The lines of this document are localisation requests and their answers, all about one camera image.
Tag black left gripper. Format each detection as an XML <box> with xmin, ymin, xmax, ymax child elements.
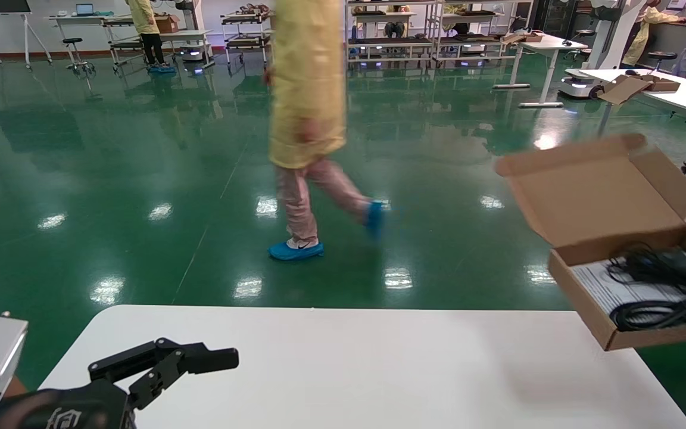
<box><xmin>0</xmin><ymin>338</ymin><xmax>240</xmax><ymax>429</ymax></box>

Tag brown cardboard storage box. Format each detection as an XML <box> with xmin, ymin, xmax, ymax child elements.
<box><xmin>494</xmin><ymin>133</ymin><xmax>686</xmax><ymax>352</ymax></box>

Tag open flat cardboard box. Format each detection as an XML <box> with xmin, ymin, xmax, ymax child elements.
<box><xmin>603</xmin><ymin>73</ymin><xmax>682</xmax><ymax>107</ymax></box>

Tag black power adapter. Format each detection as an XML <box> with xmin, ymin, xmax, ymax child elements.
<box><xmin>607</xmin><ymin>246</ymin><xmax>686</xmax><ymax>293</ymax></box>

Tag white printed manual sheet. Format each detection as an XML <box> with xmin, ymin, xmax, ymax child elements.
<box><xmin>572</xmin><ymin>261</ymin><xmax>686</xmax><ymax>317</ymax></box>

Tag seated person yellow coat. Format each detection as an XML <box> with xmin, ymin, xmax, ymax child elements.
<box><xmin>621</xmin><ymin>5</ymin><xmax>686</xmax><ymax>69</ymax></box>

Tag tall white robot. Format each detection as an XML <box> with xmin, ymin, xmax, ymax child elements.
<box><xmin>559</xmin><ymin>0</ymin><xmax>648</xmax><ymax>100</ymax></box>

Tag white desk with T legs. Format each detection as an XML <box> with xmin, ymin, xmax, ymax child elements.
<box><xmin>493</xmin><ymin>34</ymin><xmax>590</xmax><ymax>109</ymax></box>

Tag person yellow coat pink trousers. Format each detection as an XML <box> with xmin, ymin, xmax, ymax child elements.
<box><xmin>262</xmin><ymin>0</ymin><xmax>392</xmax><ymax>262</ymax></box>

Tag metal shelf rack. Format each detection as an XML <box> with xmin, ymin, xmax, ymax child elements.
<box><xmin>438</xmin><ymin>0</ymin><xmax>535</xmax><ymax>64</ymax></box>
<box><xmin>345</xmin><ymin>0</ymin><xmax>442</xmax><ymax>67</ymax></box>

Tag metal trolley with brown items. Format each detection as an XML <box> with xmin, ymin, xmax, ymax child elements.
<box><xmin>222</xmin><ymin>5</ymin><xmax>273</xmax><ymax>70</ymax></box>

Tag small white table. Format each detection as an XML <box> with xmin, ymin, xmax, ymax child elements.
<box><xmin>161</xmin><ymin>29</ymin><xmax>216</xmax><ymax>70</ymax></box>

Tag metal trolley cart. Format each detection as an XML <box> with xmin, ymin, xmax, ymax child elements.
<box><xmin>104</xmin><ymin>15</ymin><xmax>152</xmax><ymax>73</ymax></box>

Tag person yellow coat black trousers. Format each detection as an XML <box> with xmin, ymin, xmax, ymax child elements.
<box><xmin>126</xmin><ymin>0</ymin><xmax>176</xmax><ymax>74</ymax></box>

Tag black round stool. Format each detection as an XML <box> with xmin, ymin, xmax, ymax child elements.
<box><xmin>62</xmin><ymin>38</ymin><xmax>97</xmax><ymax>76</ymax></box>

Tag white desk with laptop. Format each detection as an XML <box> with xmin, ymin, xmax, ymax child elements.
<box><xmin>49</xmin><ymin>13</ymin><xmax>135</xmax><ymax>30</ymax></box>

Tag black coiled power cable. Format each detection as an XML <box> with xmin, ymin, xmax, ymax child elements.
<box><xmin>609</xmin><ymin>286</ymin><xmax>686</xmax><ymax>332</ymax></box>

